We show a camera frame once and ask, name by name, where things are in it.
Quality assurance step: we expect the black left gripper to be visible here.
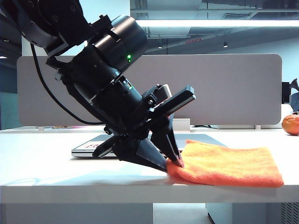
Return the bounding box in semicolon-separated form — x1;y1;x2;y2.
93;85;196;173

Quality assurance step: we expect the orange microfibre rag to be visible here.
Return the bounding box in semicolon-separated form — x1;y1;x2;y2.
166;139;285;188

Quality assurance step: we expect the silver Dell laptop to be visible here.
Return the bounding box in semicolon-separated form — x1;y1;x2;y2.
71;133;228;159

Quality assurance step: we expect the red and white laptop sticker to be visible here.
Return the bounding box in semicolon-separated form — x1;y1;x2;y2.
85;141;101;150

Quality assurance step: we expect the grey fabric desk divider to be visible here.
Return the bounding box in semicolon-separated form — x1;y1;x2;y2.
16;54;283;126

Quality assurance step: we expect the white cabinet with vent grille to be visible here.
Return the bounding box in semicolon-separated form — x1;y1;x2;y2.
205;202;299;224

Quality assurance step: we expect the orange tangerine fruit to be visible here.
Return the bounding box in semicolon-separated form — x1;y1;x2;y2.
281;114;299;136

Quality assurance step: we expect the long white ceiling light strip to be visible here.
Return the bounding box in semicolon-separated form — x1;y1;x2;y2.
135;20;299;28

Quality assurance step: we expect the black computer monitor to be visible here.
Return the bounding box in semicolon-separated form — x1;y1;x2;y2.
281;82;292;105

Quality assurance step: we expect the dark blue-grey seated figure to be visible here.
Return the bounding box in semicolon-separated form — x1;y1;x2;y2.
289;78;299;112

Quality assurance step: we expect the white metal cable tray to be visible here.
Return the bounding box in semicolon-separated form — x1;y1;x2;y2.
174;118;194;134

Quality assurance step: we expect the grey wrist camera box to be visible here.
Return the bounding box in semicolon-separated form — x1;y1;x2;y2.
146;84;172;105

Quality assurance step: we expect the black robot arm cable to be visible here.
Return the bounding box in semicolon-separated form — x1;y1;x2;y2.
30;43;105;126

